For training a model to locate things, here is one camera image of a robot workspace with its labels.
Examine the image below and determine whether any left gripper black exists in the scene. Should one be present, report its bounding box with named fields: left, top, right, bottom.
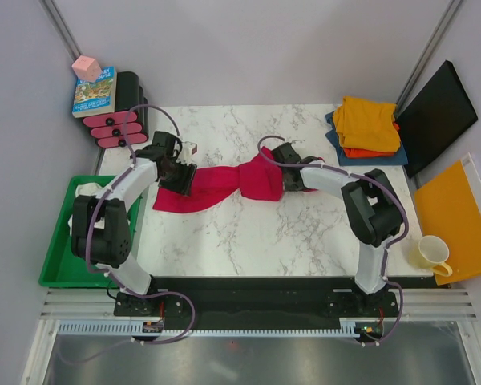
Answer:
left=158, top=157, right=197, bottom=197

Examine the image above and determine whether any crimson red t-shirt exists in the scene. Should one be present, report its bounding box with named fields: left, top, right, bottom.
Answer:
left=152, top=147, right=284, bottom=214

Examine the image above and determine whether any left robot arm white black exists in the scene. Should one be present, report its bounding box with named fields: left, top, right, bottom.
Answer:
left=71, top=132, right=197, bottom=315

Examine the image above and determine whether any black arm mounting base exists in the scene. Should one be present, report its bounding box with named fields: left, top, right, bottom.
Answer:
left=114, top=278, right=398, bottom=329

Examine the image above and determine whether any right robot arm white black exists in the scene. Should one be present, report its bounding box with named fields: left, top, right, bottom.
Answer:
left=271, top=142, right=410, bottom=316

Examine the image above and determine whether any black pink mini drawer unit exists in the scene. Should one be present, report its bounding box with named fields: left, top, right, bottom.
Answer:
left=82, top=71, right=148, bottom=148

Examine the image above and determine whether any mustard yellow folded t-shirt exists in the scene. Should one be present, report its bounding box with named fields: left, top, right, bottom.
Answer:
left=333, top=96, right=401, bottom=152

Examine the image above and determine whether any white crumpled cloth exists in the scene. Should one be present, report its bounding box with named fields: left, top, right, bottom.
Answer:
left=67, top=183, right=105, bottom=236

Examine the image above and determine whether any blue folded t-shirt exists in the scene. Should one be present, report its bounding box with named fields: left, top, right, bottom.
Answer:
left=325, top=112, right=408, bottom=166

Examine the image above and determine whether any colourful paperback book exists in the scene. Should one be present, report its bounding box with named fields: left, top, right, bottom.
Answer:
left=72, top=67, right=117, bottom=119

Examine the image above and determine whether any pink cube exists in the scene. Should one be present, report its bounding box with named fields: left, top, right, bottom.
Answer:
left=71, top=55, right=102, bottom=83

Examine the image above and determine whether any green plastic tray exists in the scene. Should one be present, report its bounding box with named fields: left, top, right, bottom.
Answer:
left=38, top=175, right=144, bottom=288

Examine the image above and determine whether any pale yellow mug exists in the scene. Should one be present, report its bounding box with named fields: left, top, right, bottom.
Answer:
left=408, top=235, right=453, bottom=277

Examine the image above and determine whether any orange folder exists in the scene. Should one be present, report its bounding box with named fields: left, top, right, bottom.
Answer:
left=414, top=160, right=481, bottom=285

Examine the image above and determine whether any black flat board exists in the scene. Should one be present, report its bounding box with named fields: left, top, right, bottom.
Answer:
left=397, top=60, right=478, bottom=178

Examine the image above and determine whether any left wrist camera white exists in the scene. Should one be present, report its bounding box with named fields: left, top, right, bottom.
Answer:
left=178, top=141, right=197, bottom=165

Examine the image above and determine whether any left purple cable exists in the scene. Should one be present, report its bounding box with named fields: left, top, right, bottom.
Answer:
left=58, top=103, right=197, bottom=365

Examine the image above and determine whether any purple cable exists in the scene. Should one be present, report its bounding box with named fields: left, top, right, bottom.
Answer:
left=257, top=134, right=410, bottom=348
left=58, top=103, right=197, bottom=365

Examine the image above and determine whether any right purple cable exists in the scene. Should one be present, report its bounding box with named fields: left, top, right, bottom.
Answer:
left=257, top=134, right=410, bottom=348

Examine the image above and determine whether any white slotted cable duct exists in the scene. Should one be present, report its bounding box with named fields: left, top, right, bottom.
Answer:
left=57, top=319, right=362, bottom=338

